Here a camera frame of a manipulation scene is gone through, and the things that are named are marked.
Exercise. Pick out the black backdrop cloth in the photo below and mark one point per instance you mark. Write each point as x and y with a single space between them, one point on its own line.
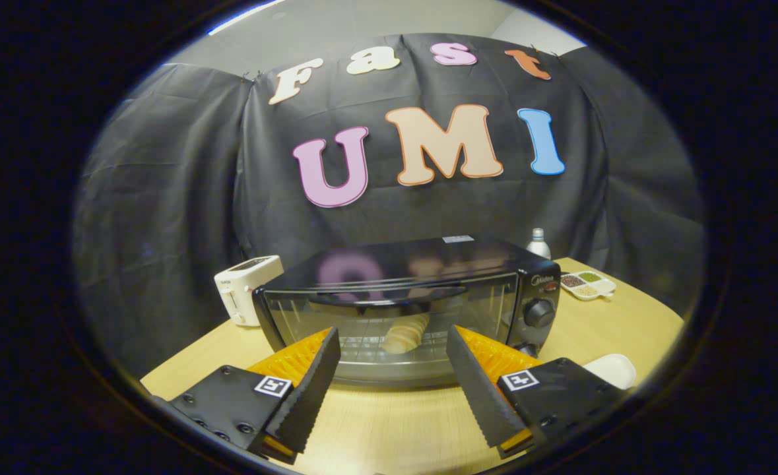
164 198

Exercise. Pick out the ridged bread roll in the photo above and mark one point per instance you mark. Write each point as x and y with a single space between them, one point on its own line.
405 335

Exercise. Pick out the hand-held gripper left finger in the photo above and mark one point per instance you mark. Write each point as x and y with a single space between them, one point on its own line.
309 389

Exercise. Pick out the white pop-up toaster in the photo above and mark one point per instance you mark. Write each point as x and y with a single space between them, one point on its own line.
243 287

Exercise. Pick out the silver bottle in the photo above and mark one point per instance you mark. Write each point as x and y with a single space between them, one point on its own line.
538 245

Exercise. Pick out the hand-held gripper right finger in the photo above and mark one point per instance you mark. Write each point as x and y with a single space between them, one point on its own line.
474 389

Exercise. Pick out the white divided condiment dish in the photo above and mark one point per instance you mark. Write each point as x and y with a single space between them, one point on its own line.
588 285

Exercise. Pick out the white oval plate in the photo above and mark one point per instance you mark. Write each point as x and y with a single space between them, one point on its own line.
616 369

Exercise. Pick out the black toaster oven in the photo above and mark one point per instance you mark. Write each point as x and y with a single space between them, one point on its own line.
428 264

